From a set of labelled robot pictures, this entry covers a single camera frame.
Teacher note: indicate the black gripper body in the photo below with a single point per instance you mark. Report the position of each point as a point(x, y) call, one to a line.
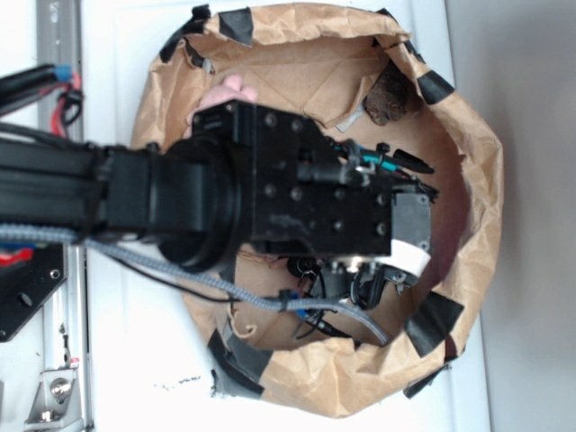
point(306, 194)

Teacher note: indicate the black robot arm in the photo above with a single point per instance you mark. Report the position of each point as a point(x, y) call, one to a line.
point(183, 201)

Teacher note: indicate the pink plush bunny toy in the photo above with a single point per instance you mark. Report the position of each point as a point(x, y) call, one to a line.
point(232, 87)

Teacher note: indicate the dark brown rock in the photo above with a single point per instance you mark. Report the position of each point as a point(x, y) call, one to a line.
point(392, 97)

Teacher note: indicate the brown paper bag bin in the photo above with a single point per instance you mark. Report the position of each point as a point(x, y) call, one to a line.
point(321, 60)

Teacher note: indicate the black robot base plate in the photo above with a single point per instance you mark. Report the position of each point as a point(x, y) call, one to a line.
point(29, 276)

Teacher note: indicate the aluminium extrusion rail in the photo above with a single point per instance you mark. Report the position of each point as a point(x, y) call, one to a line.
point(65, 316)

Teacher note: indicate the metal corner bracket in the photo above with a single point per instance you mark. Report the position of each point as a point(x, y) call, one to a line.
point(56, 402)

